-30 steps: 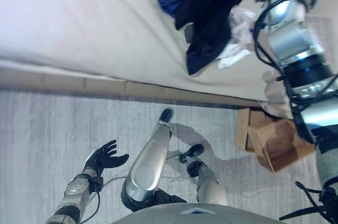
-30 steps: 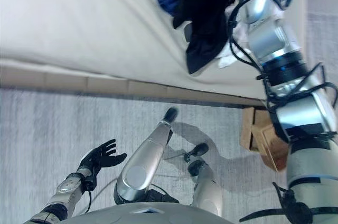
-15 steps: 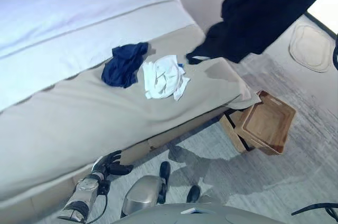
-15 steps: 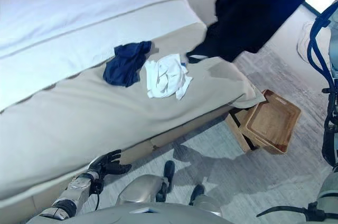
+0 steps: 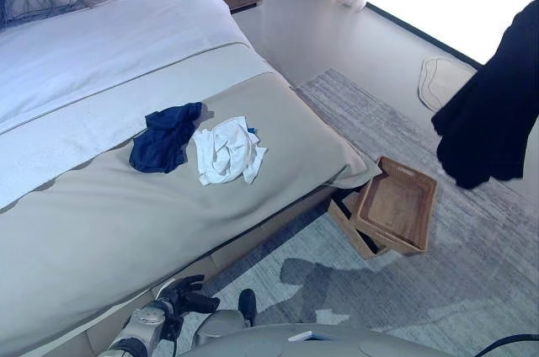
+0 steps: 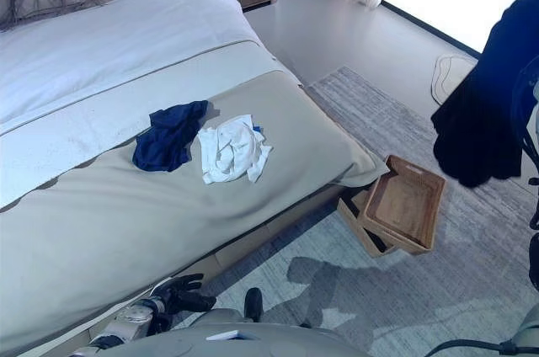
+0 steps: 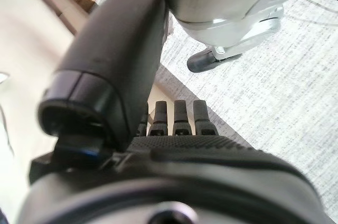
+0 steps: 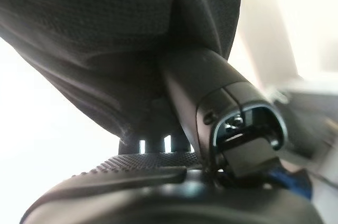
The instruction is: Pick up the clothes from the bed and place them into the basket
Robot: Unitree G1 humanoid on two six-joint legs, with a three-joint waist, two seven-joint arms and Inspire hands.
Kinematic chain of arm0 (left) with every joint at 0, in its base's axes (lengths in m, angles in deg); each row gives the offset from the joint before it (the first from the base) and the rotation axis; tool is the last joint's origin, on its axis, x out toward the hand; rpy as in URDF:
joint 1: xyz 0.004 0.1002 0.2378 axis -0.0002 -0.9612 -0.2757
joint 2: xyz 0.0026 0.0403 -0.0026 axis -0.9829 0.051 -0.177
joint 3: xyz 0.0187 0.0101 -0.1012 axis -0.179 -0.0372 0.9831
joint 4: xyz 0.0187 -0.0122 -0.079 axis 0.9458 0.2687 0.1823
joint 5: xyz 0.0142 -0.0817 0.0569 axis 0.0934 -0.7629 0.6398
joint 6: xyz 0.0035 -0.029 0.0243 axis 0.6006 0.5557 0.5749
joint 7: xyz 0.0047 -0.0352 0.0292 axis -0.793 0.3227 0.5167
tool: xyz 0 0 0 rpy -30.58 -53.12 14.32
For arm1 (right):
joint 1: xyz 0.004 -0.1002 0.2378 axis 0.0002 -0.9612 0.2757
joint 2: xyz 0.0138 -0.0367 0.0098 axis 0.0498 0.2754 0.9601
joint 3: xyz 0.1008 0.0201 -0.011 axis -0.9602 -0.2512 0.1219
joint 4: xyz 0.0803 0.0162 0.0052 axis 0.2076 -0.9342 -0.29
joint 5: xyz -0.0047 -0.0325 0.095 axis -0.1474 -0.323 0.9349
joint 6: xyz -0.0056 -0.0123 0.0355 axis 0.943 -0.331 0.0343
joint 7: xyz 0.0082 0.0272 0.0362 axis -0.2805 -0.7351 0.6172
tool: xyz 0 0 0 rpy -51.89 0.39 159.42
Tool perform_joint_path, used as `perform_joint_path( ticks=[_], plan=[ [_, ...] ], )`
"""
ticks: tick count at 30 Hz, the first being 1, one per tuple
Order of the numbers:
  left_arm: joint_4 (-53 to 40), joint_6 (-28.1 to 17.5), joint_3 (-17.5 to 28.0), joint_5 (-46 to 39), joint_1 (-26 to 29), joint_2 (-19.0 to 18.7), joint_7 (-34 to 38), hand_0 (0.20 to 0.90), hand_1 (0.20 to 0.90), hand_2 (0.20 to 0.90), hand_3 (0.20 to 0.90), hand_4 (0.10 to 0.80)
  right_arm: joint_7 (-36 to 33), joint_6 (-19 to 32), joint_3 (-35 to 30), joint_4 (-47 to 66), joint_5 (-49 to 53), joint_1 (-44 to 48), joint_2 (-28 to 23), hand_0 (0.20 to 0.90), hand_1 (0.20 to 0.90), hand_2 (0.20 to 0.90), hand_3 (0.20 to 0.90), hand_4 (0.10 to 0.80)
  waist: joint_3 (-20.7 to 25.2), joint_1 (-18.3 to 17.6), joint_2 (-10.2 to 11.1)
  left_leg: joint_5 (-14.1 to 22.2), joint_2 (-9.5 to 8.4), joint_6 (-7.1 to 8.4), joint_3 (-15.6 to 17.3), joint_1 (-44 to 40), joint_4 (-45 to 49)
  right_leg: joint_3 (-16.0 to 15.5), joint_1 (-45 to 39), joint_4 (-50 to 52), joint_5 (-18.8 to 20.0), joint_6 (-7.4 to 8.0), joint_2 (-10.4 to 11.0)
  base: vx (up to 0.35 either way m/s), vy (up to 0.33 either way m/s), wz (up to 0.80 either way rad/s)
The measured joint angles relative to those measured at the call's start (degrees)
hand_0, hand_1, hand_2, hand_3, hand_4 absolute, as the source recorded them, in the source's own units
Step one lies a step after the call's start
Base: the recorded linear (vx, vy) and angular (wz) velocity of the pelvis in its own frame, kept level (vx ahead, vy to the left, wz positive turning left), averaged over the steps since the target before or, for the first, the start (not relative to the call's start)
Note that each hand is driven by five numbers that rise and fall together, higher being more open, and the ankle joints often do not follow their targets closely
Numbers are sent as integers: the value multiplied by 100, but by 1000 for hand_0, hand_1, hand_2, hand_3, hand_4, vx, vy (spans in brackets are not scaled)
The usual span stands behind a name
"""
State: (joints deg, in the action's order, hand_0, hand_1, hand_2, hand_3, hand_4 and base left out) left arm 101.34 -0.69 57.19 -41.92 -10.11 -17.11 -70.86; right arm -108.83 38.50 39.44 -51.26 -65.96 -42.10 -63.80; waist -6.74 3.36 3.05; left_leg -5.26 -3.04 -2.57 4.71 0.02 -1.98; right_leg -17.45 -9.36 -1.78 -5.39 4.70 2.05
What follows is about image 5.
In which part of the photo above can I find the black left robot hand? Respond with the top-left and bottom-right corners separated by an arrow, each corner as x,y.
157,274 -> 221,316

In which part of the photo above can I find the white garment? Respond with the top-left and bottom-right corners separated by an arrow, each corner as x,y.
191,115 -> 269,187

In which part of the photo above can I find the dark blue garment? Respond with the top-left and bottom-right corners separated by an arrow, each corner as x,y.
128,101 -> 205,175

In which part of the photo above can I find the black garment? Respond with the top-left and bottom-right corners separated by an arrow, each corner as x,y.
430,0 -> 539,190

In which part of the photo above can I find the bed with beige cover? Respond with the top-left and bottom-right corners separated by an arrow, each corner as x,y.
0,72 -> 382,356

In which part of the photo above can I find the brown wicker basket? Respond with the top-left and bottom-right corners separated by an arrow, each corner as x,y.
356,155 -> 440,257

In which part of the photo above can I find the silver left robot leg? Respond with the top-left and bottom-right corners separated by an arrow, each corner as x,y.
192,309 -> 254,346

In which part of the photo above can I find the black left robot foot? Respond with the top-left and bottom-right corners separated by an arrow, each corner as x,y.
237,288 -> 259,328

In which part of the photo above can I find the grey robot torso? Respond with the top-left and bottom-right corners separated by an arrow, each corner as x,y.
179,322 -> 467,357

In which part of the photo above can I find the flat brown wicker tray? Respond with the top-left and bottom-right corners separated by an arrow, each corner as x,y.
328,194 -> 392,260

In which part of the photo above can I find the white duvet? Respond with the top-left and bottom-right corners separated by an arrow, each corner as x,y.
0,0 -> 292,211

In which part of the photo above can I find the large grey striped rug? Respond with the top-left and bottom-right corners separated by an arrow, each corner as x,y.
200,67 -> 539,357

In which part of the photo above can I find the small oval beige rug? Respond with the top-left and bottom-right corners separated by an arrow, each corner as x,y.
417,56 -> 478,114

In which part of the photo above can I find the brown upholstered bed frame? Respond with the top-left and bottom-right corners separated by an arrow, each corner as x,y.
83,186 -> 364,357

